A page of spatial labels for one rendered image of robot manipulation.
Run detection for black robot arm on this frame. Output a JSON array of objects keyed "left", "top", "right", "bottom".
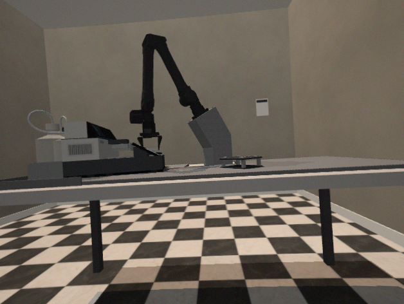
[{"left": 129, "top": 33, "right": 209, "bottom": 133}]

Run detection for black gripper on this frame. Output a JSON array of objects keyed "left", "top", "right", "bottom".
[{"left": 137, "top": 132, "right": 162, "bottom": 150}]

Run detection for grey bottle with cap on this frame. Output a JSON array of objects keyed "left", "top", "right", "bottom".
[{"left": 35, "top": 124, "right": 64, "bottom": 163}]

